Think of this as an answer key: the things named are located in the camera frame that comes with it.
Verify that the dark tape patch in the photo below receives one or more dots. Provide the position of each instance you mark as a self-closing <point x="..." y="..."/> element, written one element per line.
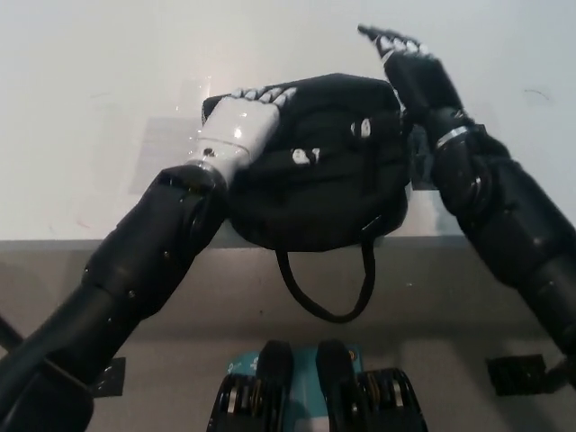
<point x="423" y="173"/>

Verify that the clear plastic tape sheet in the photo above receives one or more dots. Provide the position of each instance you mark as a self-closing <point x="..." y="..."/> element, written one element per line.
<point x="162" y="153"/>

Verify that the black soft travel bag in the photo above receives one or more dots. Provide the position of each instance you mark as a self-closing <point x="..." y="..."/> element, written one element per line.
<point x="315" y="211"/>

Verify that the black table leg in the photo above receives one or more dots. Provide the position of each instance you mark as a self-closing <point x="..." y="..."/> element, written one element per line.
<point x="10" y="330"/>

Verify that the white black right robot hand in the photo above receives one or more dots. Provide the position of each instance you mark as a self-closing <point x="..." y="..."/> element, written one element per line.
<point x="423" y="85"/>

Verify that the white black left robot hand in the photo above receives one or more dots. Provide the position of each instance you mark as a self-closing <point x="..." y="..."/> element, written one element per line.
<point x="238" y="130"/>

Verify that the black teal robot torso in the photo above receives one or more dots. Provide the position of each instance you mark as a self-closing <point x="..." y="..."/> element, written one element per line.
<point x="315" y="396"/>

